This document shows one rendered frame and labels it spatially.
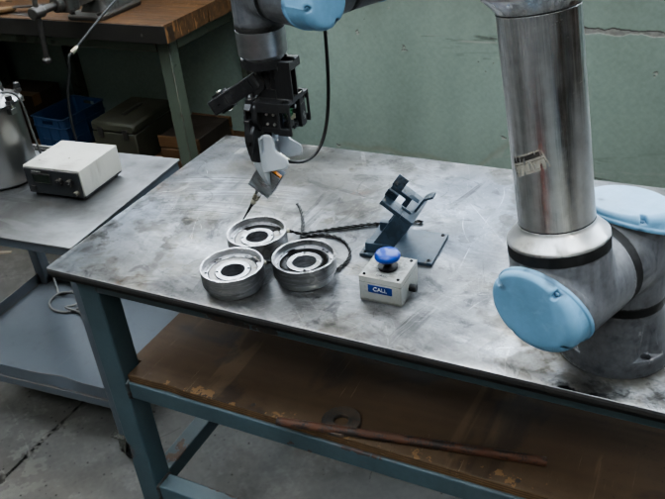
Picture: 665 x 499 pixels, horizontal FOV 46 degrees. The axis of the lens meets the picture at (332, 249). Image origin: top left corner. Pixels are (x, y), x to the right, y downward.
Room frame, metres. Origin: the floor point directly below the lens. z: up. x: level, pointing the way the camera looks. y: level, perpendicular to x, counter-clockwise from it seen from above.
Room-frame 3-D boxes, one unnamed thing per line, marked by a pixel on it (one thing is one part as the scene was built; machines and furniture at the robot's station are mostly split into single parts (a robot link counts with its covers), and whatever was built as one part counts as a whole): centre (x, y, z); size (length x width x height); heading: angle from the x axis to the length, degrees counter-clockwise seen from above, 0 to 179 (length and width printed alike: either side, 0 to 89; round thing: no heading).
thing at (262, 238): (1.18, 0.13, 0.82); 0.10 x 0.10 x 0.04
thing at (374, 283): (1.01, -0.09, 0.82); 0.08 x 0.07 x 0.05; 61
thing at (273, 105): (1.16, 0.07, 1.09); 0.09 x 0.08 x 0.12; 63
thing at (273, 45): (1.17, 0.07, 1.17); 0.08 x 0.08 x 0.05
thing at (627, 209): (0.83, -0.37, 0.97); 0.13 x 0.12 x 0.14; 129
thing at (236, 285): (1.08, 0.17, 0.82); 0.10 x 0.10 x 0.04
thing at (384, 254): (1.01, -0.08, 0.85); 0.04 x 0.04 x 0.05
